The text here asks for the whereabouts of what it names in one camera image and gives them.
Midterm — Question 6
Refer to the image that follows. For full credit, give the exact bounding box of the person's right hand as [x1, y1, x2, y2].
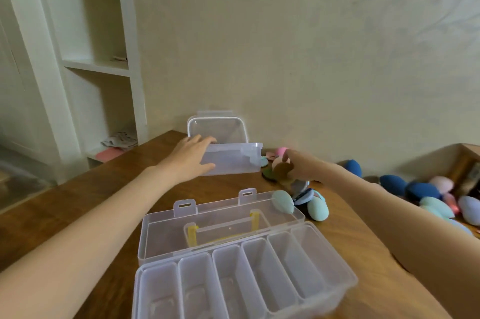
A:
[281, 149, 338, 185]

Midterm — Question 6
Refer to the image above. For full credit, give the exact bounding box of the small clear plastic box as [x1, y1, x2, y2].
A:
[186, 110, 264, 177]

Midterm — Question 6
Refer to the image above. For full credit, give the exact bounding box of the pile of makeup sponges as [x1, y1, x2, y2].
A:
[259, 146, 480, 238]

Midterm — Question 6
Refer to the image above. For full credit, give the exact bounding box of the person's left hand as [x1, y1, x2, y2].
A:
[159, 135, 218, 185]

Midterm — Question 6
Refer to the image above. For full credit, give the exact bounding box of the pink flat pad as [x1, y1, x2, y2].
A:
[95, 148, 125, 162]

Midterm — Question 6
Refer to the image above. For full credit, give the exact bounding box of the small wooden rack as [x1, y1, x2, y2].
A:
[448, 143, 480, 188]

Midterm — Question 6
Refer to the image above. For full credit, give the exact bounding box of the person's left forearm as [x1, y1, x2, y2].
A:
[0, 164, 179, 319]

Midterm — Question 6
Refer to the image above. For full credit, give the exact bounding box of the clear divided organizer box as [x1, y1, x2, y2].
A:
[131, 188, 359, 319]

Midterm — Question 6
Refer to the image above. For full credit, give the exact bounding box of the crumpled printed paper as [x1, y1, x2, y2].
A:
[100, 131, 139, 149]

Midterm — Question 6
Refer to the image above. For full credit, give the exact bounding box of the white shelf unit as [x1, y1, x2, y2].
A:
[0, 0, 149, 185]

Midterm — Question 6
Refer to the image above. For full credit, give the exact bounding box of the person's right forearm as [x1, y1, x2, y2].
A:
[320, 163, 480, 319]

